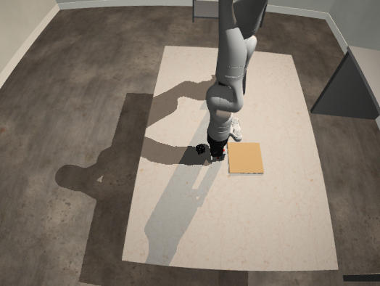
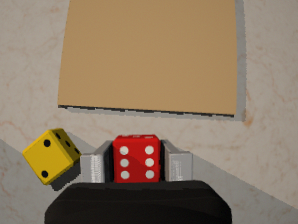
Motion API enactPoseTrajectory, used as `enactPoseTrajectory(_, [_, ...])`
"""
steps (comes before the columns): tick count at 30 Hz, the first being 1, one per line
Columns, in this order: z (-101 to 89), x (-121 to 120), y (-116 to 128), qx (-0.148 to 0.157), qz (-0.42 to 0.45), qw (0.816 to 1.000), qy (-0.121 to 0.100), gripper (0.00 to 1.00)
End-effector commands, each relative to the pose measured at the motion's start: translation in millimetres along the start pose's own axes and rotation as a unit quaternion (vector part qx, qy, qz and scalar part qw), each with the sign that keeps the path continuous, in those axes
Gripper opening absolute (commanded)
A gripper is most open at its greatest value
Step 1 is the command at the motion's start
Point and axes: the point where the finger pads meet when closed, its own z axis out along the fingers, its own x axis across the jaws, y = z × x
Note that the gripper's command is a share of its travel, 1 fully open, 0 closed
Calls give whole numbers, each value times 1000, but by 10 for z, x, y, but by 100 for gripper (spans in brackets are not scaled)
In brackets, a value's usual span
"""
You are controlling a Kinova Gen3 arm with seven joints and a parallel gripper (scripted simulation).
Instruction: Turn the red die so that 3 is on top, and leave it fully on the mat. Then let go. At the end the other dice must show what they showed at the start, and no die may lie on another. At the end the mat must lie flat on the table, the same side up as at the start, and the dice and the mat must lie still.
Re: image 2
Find tan square mat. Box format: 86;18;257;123
57;0;237;115

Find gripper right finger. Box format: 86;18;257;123
160;139;193;181

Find yellow die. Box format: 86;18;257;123
22;128;82;185

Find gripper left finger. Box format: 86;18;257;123
80;141;114;183

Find red die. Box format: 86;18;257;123
113;135;161;183

